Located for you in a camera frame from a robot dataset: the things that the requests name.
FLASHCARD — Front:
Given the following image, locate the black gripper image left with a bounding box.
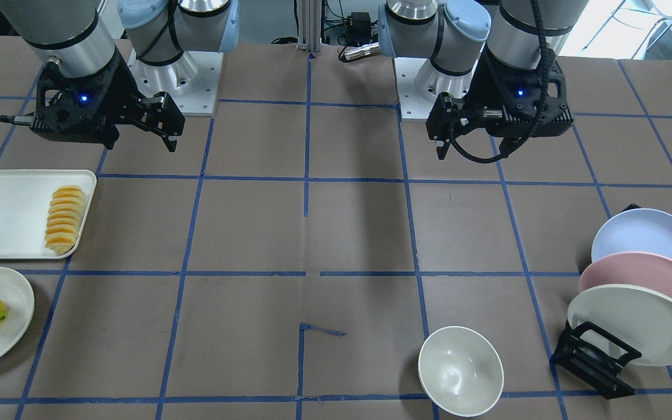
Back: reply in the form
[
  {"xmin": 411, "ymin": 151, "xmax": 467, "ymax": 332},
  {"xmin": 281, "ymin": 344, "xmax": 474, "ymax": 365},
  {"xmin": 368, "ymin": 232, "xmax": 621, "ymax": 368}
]
[{"xmin": 0, "ymin": 50, "xmax": 185, "ymax": 153}]

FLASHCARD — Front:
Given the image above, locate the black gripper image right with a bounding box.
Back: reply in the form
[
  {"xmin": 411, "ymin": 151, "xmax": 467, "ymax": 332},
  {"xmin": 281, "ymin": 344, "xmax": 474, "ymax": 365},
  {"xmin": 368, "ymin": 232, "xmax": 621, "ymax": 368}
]
[{"xmin": 426, "ymin": 47, "xmax": 574, "ymax": 160}]

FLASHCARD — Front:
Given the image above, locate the sliced yellow bread loaf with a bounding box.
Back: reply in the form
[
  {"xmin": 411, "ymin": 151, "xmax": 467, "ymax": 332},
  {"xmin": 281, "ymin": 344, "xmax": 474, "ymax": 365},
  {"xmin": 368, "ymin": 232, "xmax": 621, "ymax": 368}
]
[{"xmin": 44, "ymin": 184, "xmax": 86, "ymax": 255}]

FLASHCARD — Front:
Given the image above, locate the blue plate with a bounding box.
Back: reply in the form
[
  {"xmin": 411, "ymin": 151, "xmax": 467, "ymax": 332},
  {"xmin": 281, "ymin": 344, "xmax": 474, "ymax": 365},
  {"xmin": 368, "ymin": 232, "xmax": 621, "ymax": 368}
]
[{"xmin": 590, "ymin": 208, "xmax": 672, "ymax": 261}]

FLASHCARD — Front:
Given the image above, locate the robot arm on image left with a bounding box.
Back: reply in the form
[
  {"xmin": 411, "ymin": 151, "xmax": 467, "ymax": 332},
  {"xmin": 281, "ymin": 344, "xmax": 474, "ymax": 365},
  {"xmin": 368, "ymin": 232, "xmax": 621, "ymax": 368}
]
[{"xmin": 0, "ymin": 1, "xmax": 239, "ymax": 152}]

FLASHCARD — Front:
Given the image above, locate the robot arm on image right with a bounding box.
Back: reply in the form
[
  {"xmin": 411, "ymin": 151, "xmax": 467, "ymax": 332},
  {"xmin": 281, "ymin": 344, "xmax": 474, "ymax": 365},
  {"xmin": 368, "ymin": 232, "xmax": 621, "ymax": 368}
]
[{"xmin": 378, "ymin": 1, "xmax": 587, "ymax": 164}]

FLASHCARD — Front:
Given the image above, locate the pink plate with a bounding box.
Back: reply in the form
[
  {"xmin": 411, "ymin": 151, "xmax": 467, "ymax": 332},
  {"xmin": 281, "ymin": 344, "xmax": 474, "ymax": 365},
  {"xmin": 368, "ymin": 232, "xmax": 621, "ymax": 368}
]
[{"xmin": 578, "ymin": 251, "xmax": 672, "ymax": 298}]

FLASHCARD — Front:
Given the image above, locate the black plate rack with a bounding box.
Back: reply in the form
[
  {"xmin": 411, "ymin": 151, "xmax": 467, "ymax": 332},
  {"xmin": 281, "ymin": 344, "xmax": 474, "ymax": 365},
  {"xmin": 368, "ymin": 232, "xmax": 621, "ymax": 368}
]
[{"xmin": 550, "ymin": 204, "xmax": 643, "ymax": 400}]

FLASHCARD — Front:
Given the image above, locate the cream plate in rack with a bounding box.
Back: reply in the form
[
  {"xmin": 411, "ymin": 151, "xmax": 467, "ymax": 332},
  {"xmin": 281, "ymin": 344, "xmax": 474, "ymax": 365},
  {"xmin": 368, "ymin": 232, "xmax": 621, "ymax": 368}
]
[{"xmin": 567, "ymin": 284, "xmax": 672, "ymax": 366}]

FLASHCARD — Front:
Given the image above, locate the silver cylindrical connector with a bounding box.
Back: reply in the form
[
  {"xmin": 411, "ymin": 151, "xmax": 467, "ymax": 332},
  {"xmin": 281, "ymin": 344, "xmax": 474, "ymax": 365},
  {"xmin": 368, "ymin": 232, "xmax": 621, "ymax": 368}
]
[{"xmin": 338, "ymin": 42, "xmax": 380, "ymax": 63}]

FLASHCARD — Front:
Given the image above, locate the black power adapter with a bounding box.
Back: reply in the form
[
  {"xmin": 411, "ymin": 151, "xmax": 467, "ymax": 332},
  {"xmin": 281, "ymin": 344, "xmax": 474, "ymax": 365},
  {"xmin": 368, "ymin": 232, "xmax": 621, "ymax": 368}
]
[{"xmin": 346, "ymin": 12, "xmax": 372, "ymax": 33}]

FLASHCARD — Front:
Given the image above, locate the white rectangular tray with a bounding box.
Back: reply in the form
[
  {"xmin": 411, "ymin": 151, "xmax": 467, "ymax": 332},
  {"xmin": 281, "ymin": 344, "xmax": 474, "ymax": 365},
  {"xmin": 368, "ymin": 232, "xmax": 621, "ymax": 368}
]
[{"xmin": 0, "ymin": 169, "xmax": 97, "ymax": 260}]

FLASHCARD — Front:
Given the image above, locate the white bowl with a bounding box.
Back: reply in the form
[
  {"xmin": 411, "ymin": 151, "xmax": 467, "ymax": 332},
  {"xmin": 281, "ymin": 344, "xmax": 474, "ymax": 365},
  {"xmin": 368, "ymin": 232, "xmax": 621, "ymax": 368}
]
[{"xmin": 418, "ymin": 326, "xmax": 506, "ymax": 418}]

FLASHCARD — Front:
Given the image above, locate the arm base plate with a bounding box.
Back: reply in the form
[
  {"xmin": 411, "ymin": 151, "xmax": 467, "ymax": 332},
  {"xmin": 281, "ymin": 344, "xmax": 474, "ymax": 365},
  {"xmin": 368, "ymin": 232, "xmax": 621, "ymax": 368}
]
[
  {"xmin": 128, "ymin": 51, "xmax": 226, "ymax": 117},
  {"xmin": 394, "ymin": 57, "xmax": 477, "ymax": 123}
]

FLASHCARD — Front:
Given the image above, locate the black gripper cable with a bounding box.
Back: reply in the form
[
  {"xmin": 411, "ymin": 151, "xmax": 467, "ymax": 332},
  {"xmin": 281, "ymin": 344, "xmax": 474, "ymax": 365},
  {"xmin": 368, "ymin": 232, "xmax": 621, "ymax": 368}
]
[{"xmin": 444, "ymin": 0, "xmax": 554, "ymax": 165}]

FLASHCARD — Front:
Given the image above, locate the aluminium profile post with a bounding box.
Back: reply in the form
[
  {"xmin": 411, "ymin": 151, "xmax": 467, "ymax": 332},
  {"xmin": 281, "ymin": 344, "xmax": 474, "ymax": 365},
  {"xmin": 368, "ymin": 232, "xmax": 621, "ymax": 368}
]
[{"xmin": 293, "ymin": 1, "xmax": 324, "ymax": 56}]

